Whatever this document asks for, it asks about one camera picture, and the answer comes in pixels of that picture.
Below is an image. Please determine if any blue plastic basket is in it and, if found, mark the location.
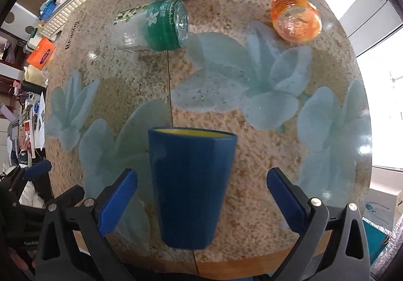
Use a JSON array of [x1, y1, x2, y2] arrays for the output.
[[39, 0, 57, 22]]

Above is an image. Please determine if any blue cup yellow inside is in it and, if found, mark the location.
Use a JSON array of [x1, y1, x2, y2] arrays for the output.
[[148, 128, 238, 250]]

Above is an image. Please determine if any orange tissue pack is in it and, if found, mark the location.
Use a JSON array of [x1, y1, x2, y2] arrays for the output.
[[27, 38, 55, 70]]

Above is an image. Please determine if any white paper sheet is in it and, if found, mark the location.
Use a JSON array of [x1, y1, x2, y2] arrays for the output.
[[33, 94, 45, 149]]

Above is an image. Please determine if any orange plastic jar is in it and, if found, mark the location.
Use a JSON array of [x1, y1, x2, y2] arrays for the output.
[[271, 0, 322, 43]]

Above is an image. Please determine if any green label clear bottle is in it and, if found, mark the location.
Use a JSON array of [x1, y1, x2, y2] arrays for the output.
[[112, 0, 189, 52]]

